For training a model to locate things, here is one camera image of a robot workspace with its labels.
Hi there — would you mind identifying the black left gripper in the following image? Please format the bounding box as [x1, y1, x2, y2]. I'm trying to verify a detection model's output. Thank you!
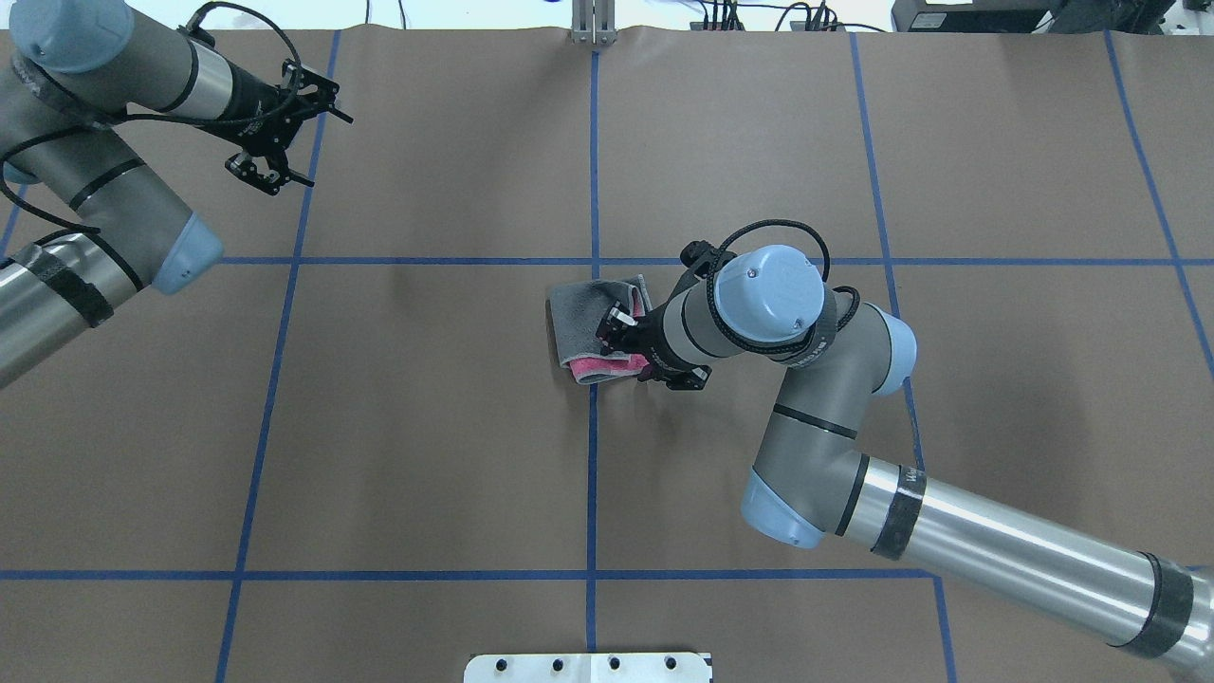
[225, 61, 354, 197]

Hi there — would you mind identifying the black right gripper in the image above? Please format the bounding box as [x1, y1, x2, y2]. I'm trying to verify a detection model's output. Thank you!
[599, 304, 711, 392]

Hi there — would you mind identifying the pink and grey towel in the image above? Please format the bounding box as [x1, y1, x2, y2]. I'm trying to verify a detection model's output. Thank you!
[548, 275, 653, 386]

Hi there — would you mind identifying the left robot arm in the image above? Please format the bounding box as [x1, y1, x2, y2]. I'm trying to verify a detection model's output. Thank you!
[1, 1, 348, 386]

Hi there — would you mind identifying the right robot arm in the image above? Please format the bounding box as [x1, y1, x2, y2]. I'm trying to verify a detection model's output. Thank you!
[596, 241, 1212, 682]

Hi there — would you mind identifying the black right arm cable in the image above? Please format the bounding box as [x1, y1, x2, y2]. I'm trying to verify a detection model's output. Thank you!
[707, 220, 926, 471]

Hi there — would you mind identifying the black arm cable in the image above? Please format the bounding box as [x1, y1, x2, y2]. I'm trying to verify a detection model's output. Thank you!
[0, 2, 310, 247]
[707, 220, 926, 471]

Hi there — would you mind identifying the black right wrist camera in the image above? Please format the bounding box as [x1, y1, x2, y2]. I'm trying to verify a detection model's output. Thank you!
[680, 239, 725, 283]

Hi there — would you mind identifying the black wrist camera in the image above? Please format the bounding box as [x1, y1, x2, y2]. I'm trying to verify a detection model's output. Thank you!
[680, 239, 725, 283]
[177, 16, 217, 51]

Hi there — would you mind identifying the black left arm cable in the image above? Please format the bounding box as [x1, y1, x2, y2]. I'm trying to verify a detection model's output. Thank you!
[0, 2, 310, 247]

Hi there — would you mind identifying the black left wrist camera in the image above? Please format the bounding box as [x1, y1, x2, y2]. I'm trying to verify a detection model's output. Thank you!
[177, 16, 217, 51]

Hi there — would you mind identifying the aluminium bracket at edge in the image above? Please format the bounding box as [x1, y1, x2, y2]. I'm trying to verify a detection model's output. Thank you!
[569, 0, 618, 50]

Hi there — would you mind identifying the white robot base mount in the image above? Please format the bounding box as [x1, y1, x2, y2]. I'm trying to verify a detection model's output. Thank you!
[463, 651, 715, 682]

